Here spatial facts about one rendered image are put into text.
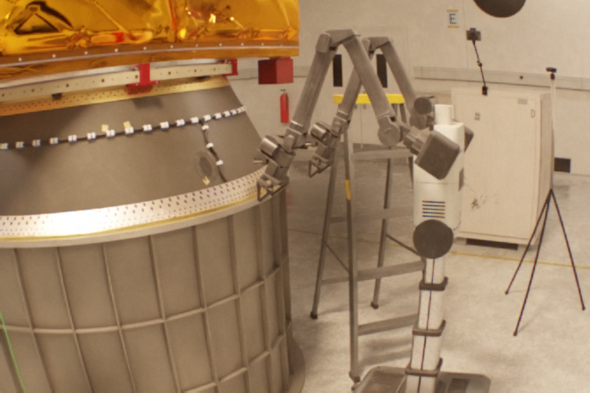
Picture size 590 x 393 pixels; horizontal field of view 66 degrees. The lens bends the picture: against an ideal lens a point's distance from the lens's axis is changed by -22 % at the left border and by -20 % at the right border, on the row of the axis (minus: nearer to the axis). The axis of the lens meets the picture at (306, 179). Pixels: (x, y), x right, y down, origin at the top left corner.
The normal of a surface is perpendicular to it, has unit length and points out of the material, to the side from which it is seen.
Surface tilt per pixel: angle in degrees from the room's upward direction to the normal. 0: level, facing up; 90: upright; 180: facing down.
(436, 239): 90
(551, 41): 90
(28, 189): 62
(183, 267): 90
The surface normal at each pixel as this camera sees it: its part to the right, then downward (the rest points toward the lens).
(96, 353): 0.35, 0.18
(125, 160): 0.50, -0.33
